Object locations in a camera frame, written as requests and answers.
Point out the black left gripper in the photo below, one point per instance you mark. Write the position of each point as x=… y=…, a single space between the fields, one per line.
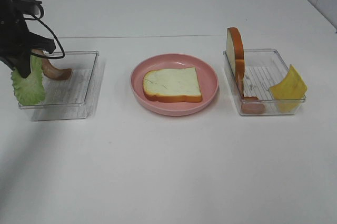
x=17 y=41

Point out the brown bacon strip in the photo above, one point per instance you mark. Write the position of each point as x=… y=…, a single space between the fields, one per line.
x=56 y=72

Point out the green lettuce leaf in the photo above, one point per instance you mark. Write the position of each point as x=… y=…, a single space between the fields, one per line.
x=30 y=90

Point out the bread slice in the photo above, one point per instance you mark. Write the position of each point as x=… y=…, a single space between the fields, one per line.
x=172 y=85
x=235 y=56

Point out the yellow cheese slice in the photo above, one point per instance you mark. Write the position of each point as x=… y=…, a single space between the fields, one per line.
x=291 y=88

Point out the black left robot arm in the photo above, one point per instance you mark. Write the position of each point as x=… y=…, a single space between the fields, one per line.
x=18 y=44

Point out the left clear plastic tray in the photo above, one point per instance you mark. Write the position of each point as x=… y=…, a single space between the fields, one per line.
x=74 y=98

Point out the clear plastic tray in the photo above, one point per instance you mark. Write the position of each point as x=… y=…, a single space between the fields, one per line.
x=263 y=69
x=74 y=98

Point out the pink round plate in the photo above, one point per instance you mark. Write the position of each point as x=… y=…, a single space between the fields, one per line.
x=207 y=78

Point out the right clear plastic tray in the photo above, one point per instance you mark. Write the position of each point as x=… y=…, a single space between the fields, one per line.
x=263 y=69

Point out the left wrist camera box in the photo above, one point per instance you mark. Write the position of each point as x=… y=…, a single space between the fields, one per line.
x=29 y=7

